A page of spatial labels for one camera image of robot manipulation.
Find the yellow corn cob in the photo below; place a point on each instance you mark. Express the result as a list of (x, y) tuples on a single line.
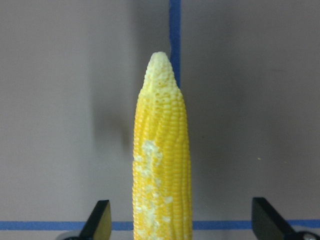
[(161, 167)]

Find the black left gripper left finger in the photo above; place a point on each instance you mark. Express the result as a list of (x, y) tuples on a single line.
[(99, 224)]

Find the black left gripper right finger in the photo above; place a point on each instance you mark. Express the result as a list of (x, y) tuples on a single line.
[(267, 223)]

